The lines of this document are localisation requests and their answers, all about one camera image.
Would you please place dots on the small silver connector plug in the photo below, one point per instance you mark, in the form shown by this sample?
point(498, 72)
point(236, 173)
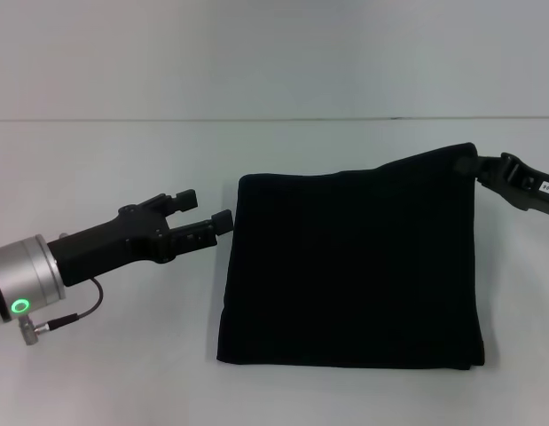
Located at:
point(63, 236)

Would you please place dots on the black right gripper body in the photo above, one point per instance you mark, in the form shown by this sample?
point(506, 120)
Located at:
point(527, 191)

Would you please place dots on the black shirt with FREE print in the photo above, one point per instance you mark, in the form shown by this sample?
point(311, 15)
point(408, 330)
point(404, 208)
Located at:
point(345, 266)

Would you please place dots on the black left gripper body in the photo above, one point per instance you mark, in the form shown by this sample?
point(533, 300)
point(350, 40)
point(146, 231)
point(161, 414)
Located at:
point(105, 248)

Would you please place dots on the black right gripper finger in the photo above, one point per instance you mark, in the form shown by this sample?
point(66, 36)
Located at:
point(482, 168)

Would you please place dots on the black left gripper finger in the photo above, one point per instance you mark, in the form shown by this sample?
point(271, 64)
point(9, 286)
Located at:
point(187, 200)
point(190, 239)

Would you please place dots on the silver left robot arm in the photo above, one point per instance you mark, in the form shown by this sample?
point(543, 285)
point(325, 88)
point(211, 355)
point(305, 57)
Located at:
point(30, 275)

